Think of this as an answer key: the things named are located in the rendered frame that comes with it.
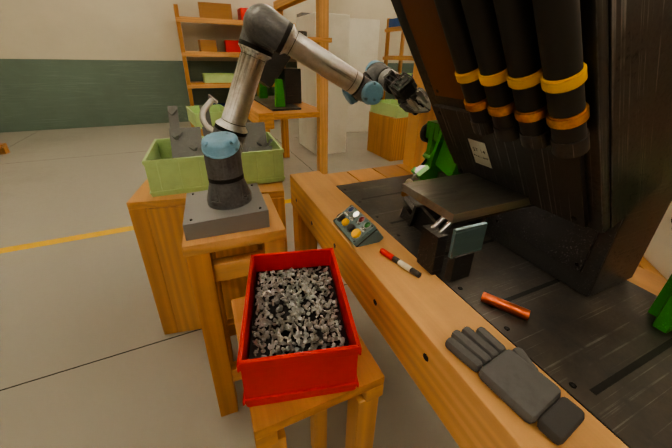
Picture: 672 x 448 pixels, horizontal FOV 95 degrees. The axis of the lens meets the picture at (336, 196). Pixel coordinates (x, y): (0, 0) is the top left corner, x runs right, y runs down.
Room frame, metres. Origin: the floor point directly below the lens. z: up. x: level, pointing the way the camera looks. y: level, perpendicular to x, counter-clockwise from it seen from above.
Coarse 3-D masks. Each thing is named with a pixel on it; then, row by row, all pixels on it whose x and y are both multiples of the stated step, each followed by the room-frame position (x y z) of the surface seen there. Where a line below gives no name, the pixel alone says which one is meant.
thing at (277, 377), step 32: (256, 256) 0.65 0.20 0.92; (288, 256) 0.66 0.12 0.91; (320, 256) 0.68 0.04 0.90; (256, 288) 0.58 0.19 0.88; (288, 288) 0.57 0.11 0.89; (320, 288) 0.57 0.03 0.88; (256, 320) 0.48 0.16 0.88; (288, 320) 0.47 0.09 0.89; (320, 320) 0.47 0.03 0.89; (352, 320) 0.44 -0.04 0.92; (256, 352) 0.40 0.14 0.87; (288, 352) 0.41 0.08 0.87; (320, 352) 0.37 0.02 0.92; (352, 352) 0.38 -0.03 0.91; (256, 384) 0.35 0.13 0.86; (288, 384) 0.36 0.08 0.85; (320, 384) 0.37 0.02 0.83; (352, 384) 0.38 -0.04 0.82
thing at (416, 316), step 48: (336, 192) 1.10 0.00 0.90; (336, 240) 0.82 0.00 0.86; (384, 240) 0.76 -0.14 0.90; (384, 288) 0.56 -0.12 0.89; (432, 288) 0.56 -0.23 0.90; (384, 336) 0.55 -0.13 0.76; (432, 336) 0.43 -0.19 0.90; (432, 384) 0.39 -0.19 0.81; (480, 384) 0.33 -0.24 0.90; (480, 432) 0.29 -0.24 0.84; (528, 432) 0.26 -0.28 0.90; (576, 432) 0.26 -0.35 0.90
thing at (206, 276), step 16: (192, 256) 0.79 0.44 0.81; (208, 256) 0.81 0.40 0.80; (240, 256) 0.88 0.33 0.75; (192, 272) 0.79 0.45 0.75; (208, 272) 0.81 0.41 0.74; (224, 272) 0.84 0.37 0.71; (240, 272) 0.86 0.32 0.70; (208, 288) 0.80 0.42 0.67; (208, 304) 0.80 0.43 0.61; (224, 304) 1.09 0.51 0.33; (208, 320) 0.80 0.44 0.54; (224, 320) 1.03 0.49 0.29; (208, 336) 0.79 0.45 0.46; (224, 336) 0.81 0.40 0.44; (208, 352) 0.79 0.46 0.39; (224, 352) 0.81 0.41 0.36; (224, 368) 0.80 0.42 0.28; (224, 384) 0.80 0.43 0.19; (224, 400) 0.80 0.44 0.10
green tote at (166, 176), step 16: (160, 144) 1.64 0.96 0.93; (272, 144) 1.70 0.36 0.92; (144, 160) 1.27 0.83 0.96; (160, 160) 1.28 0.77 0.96; (176, 160) 1.30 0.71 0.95; (192, 160) 1.33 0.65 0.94; (256, 160) 1.43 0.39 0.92; (272, 160) 1.47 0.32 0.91; (160, 176) 1.28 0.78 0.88; (176, 176) 1.30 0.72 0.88; (192, 176) 1.33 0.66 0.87; (256, 176) 1.43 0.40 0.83; (272, 176) 1.46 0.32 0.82; (160, 192) 1.27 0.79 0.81; (176, 192) 1.30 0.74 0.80
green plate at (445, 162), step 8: (440, 136) 0.79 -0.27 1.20; (440, 144) 0.80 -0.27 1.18; (432, 152) 0.81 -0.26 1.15; (440, 152) 0.80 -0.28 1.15; (448, 152) 0.77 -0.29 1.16; (432, 160) 0.81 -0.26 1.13; (440, 160) 0.80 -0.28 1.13; (448, 160) 0.77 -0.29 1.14; (440, 168) 0.79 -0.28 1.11; (448, 168) 0.77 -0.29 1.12; (456, 168) 0.75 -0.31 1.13
